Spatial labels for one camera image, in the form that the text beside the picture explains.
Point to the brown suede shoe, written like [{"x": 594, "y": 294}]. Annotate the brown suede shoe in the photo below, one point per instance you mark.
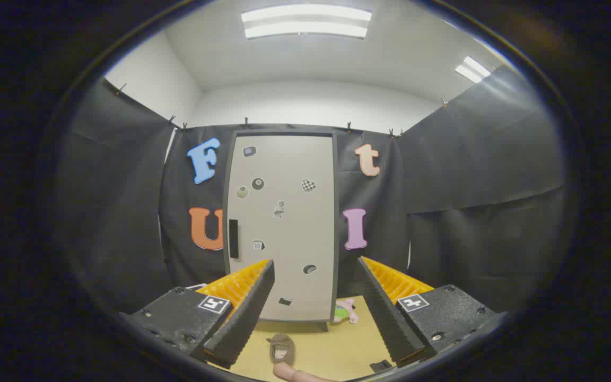
[{"x": 282, "y": 347}]

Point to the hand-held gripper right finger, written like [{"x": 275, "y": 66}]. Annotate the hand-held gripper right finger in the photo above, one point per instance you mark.
[{"x": 385, "y": 318}]

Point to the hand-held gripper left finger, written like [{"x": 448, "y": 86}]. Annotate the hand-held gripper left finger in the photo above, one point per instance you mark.
[{"x": 242, "y": 318}]

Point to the ceiling light panel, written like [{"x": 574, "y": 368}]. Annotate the ceiling light panel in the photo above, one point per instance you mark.
[
  {"x": 472, "y": 69},
  {"x": 305, "y": 21}
]

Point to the pink and green plush toy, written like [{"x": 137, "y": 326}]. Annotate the pink and green plush toy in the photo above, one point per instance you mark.
[{"x": 345, "y": 312}]

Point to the black backdrop cloth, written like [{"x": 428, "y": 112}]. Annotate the black backdrop cloth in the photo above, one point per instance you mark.
[{"x": 114, "y": 185}]

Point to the grey shoe cabinet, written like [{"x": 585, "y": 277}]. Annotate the grey shoe cabinet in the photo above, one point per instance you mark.
[{"x": 335, "y": 212}]

